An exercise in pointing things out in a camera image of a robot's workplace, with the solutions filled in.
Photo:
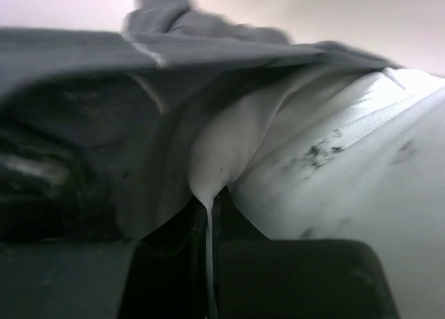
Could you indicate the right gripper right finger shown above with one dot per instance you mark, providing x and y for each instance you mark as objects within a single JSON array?
[{"x": 257, "y": 277}]

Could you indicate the white pillow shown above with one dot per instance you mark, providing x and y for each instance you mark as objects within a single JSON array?
[{"x": 321, "y": 157}]

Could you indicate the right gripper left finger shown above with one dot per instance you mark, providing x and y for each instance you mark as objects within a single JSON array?
[{"x": 160, "y": 276}]

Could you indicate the dark grey checked pillowcase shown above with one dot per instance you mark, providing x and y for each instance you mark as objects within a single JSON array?
[{"x": 96, "y": 126}]

